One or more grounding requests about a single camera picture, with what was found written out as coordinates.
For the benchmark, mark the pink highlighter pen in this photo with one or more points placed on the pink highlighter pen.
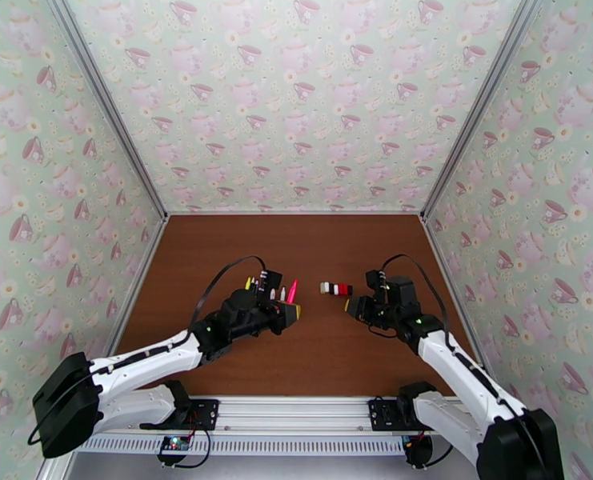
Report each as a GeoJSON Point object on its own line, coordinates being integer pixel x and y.
{"type": "Point", "coordinates": [292, 291]}

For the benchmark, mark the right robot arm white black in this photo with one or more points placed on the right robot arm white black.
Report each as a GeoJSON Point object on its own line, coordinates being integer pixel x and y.
{"type": "Point", "coordinates": [456, 363]}

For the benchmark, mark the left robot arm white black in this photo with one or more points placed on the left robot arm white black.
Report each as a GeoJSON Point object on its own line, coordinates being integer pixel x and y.
{"type": "Point", "coordinates": [141, 356]}

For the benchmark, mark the small green circuit board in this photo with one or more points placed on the small green circuit board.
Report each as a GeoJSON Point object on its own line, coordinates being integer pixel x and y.
{"type": "Point", "coordinates": [173, 444]}

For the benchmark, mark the round black electronics puck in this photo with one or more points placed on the round black electronics puck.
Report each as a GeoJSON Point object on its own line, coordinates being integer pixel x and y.
{"type": "Point", "coordinates": [418, 451]}

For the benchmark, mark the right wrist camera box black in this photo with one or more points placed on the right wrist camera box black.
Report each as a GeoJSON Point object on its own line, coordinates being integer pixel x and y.
{"type": "Point", "coordinates": [375, 282]}

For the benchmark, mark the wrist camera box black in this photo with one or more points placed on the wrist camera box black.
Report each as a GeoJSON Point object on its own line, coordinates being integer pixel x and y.
{"type": "Point", "coordinates": [270, 281]}
{"type": "Point", "coordinates": [375, 282]}

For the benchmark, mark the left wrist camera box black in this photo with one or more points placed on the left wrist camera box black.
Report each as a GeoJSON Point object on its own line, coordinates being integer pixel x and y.
{"type": "Point", "coordinates": [270, 281]}

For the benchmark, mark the aluminium table side rail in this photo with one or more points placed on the aluminium table side rail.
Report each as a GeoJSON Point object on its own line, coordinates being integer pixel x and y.
{"type": "Point", "coordinates": [446, 268]}
{"type": "Point", "coordinates": [142, 268]}

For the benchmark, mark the aluminium mounting rail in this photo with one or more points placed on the aluminium mounting rail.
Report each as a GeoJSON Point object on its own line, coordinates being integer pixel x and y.
{"type": "Point", "coordinates": [296, 411]}

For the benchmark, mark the aluminium table end rail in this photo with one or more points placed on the aluminium table end rail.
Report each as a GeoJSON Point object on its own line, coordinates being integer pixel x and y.
{"type": "Point", "coordinates": [296, 213]}

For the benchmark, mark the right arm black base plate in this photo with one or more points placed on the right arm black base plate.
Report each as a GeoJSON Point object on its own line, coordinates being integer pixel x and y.
{"type": "Point", "coordinates": [383, 413]}

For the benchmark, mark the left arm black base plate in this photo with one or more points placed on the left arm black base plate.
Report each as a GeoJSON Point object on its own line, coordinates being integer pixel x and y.
{"type": "Point", "coordinates": [206, 412]}

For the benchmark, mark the aluminium corner frame post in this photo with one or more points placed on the aluminium corner frame post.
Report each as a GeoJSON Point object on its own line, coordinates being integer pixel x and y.
{"type": "Point", "coordinates": [486, 93]}
{"type": "Point", "coordinates": [105, 93]}

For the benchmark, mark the aluminium frame leg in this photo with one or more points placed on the aluminium frame leg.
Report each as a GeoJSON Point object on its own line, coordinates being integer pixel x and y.
{"type": "Point", "coordinates": [58, 471]}

